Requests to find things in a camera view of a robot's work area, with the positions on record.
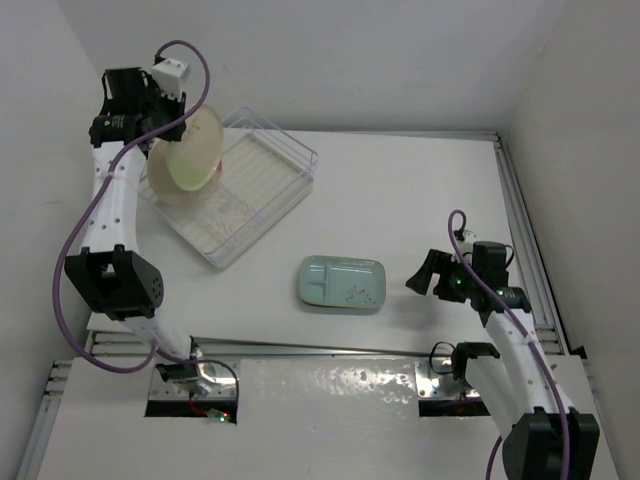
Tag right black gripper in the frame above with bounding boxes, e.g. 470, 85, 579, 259
406, 249, 479, 303

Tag green and cream round plate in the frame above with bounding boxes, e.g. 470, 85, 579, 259
166, 104, 224, 192

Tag pink and cream round plate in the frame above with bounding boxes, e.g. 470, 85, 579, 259
146, 141, 223, 208

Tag teal dotted rectangular plate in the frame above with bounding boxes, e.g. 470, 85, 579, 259
298, 254, 388, 312

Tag teal divided rectangular plate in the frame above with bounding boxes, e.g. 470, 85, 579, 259
297, 259, 389, 316

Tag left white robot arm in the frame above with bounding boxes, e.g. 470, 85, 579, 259
64, 59, 192, 359

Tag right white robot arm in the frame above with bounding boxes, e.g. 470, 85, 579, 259
406, 241, 600, 479

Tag white front cover board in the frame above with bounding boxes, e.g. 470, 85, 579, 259
13, 355, 621, 480

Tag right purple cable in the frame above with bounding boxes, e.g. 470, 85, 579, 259
447, 209, 571, 480

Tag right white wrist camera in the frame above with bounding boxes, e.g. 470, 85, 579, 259
453, 229, 479, 261

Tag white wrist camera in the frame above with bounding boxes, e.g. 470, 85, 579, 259
151, 58, 190, 100
453, 229, 479, 261

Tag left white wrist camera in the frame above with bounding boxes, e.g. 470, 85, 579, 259
151, 58, 190, 100

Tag clear wire dish rack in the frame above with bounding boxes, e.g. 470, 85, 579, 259
139, 107, 317, 269

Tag aluminium table frame rails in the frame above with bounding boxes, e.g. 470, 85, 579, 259
492, 130, 569, 354

